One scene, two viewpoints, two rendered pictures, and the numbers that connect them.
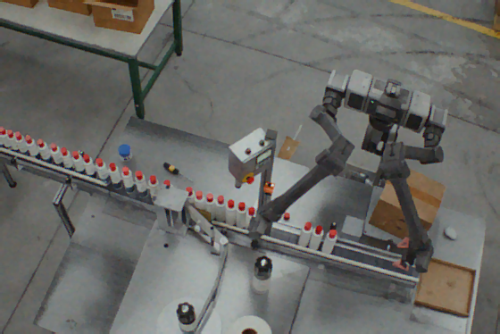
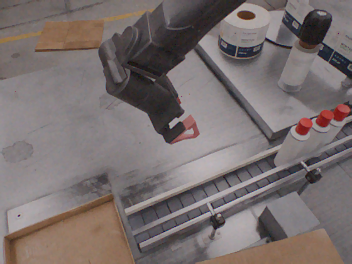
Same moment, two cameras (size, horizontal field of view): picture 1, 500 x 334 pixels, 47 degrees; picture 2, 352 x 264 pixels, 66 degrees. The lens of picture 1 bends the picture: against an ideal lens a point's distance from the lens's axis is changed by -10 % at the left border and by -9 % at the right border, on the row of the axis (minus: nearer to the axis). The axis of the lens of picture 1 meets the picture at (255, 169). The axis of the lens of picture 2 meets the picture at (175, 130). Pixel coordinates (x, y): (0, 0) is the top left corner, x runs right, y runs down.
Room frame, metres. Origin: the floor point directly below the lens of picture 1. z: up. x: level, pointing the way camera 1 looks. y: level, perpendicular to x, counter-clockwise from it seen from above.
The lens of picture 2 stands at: (1.42, -0.91, 1.62)
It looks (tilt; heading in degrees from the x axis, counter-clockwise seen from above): 52 degrees down; 143
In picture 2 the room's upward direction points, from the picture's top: straight up
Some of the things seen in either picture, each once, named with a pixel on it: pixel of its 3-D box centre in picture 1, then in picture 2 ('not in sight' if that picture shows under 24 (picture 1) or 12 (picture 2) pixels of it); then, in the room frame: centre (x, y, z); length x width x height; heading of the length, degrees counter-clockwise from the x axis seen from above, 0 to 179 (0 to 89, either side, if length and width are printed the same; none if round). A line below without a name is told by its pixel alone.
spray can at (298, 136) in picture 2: (329, 241); (292, 144); (1.27, -0.38, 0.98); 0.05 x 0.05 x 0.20
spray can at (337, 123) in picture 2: (305, 234); (326, 131); (1.30, -0.27, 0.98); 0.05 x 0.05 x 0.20
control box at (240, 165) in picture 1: (251, 156); not in sight; (1.45, 0.02, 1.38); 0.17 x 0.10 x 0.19; 132
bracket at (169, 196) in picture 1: (170, 197); not in sight; (1.35, 0.37, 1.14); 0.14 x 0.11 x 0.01; 77
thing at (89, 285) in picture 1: (274, 277); (288, 114); (1.13, -0.14, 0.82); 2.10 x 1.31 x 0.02; 77
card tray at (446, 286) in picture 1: (446, 286); (70, 260); (1.12, -1.03, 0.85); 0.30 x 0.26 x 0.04; 77
